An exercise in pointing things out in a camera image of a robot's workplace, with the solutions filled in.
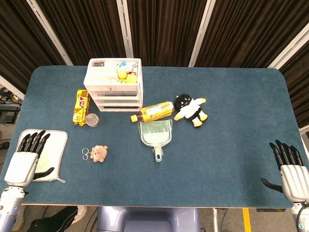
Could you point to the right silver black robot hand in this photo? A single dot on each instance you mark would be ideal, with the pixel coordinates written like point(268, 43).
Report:
point(295, 181)

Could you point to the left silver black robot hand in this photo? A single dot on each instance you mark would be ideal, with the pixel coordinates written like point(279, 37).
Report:
point(20, 168)

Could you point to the white plastic drawer organizer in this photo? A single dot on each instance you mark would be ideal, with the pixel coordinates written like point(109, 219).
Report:
point(113, 96)

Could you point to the white cloth with stitched edge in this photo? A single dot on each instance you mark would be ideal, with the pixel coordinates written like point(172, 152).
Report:
point(55, 149)

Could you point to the black electronics box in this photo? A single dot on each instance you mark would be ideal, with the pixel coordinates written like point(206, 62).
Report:
point(8, 116)

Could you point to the white sneaker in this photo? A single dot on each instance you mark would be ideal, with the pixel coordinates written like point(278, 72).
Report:
point(80, 212)

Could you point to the yellow snack package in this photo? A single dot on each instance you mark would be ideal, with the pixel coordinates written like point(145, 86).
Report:
point(80, 107)

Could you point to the white table leg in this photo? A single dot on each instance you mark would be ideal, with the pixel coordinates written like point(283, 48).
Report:
point(215, 220)

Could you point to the blue felt table cover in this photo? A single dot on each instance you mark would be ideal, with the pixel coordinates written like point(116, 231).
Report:
point(205, 164)

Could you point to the black white penguin plush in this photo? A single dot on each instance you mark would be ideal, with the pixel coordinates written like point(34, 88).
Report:
point(190, 110)

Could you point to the round yellow toy ball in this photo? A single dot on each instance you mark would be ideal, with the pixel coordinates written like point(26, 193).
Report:
point(122, 74)

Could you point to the blue-grey robot torso base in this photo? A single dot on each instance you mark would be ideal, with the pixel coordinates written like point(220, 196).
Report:
point(149, 220)

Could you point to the pale green wrapped dustpan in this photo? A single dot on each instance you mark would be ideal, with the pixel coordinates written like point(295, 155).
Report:
point(155, 133)

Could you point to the yellow toy figure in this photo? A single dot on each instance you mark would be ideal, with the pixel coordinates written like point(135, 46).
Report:
point(132, 78)

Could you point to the yellow label tea bottle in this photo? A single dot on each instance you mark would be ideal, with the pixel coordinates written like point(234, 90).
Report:
point(157, 110)

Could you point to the dark brown pleated curtain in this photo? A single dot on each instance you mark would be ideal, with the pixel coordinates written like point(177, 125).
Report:
point(164, 29)

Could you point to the white metal frame post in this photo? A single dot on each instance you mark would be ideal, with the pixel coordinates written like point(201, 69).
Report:
point(125, 26)
point(10, 85)
point(49, 31)
point(200, 33)
point(289, 47)

